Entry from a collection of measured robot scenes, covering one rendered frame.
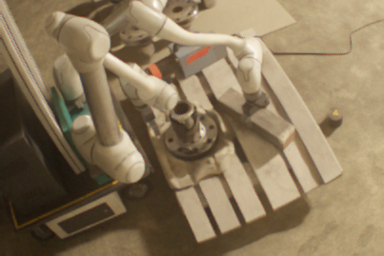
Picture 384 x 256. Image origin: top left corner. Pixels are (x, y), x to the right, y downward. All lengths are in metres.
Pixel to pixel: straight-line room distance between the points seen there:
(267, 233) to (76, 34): 1.36
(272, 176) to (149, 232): 0.70
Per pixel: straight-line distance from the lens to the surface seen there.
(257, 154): 2.44
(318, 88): 2.86
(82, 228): 2.53
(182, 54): 2.74
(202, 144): 2.47
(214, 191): 2.37
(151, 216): 2.55
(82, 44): 1.58
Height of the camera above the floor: 2.16
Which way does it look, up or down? 48 degrees down
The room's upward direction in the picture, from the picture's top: 20 degrees counter-clockwise
